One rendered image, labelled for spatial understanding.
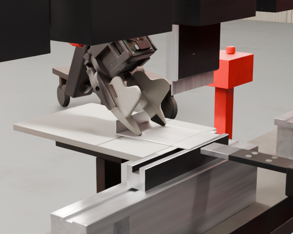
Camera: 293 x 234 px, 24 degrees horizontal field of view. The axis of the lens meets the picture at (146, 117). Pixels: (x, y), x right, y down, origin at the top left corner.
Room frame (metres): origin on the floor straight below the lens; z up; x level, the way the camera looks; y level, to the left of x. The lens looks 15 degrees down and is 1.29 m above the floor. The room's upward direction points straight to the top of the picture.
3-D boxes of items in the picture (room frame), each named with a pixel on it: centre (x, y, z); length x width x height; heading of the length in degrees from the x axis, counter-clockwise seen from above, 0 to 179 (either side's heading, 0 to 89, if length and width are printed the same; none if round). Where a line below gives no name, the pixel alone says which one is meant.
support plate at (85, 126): (1.01, 0.05, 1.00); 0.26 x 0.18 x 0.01; 51
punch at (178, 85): (0.92, -0.06, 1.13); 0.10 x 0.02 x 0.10; 141
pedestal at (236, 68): (2.82, -0.33, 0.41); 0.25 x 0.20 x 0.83; 51
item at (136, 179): (0.90, -0.05, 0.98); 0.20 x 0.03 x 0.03; 141
